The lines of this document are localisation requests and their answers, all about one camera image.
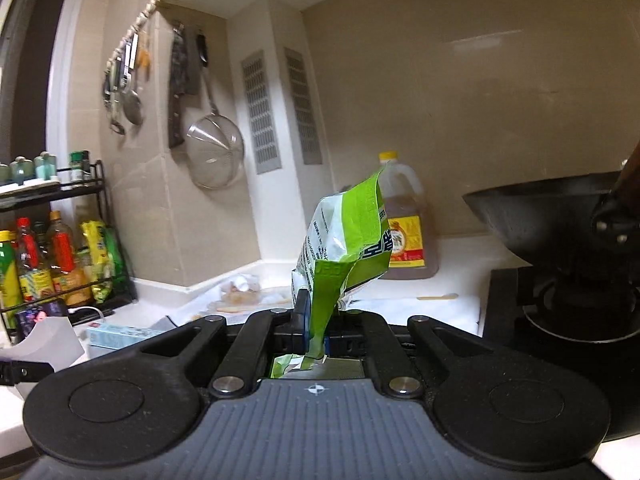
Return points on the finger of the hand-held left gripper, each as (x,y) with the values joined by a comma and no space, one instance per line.
(25,372)

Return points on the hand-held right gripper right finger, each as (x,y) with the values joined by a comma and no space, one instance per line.
(346,342)

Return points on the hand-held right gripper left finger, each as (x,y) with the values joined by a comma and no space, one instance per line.
(301,321)

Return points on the green snack bag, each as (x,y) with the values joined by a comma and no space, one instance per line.
(345,240)

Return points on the white paper sheet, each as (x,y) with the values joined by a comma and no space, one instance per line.
(50,345)

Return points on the dark packet pink print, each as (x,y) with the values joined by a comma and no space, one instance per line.
(37,317)

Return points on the crumpled clear plastic wrapper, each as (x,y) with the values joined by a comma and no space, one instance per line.
(241,286)

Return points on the wooden ice cream stick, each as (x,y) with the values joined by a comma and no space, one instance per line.
(437,297)

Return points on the green sauce bottle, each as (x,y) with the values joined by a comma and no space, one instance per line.
(9,270)

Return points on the light blue carton box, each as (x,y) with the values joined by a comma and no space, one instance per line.
(125,335)

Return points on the red cap sauce bottle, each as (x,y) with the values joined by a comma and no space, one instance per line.
(34,265)

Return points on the orange cap sauce bottle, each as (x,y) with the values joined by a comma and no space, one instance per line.
(65,260)

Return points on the cooking oil jug yellow cap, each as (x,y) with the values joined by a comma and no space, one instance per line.
(410,220)

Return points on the yellow green seasoning packet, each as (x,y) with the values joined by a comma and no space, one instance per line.
(102,255)

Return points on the metal mesh strainer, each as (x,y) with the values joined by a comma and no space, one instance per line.
(216,145)

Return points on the teal ceramic jars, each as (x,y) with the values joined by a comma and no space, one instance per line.
(30,167)

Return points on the black spice rack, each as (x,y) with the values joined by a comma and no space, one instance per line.
(97,180)

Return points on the green lid spice bottle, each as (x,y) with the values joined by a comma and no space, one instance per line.
(79,166)

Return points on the black gas stove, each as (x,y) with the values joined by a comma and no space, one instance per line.
(565,310)

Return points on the black wok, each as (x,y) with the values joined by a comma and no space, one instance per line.
(540,215)

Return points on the hanging cleaver knife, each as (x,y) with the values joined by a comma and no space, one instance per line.
(177,85)

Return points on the hanging metal utensils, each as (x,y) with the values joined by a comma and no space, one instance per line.
(127,90)

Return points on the grey wall vent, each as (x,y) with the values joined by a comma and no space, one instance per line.
(303,107)
(261,112)

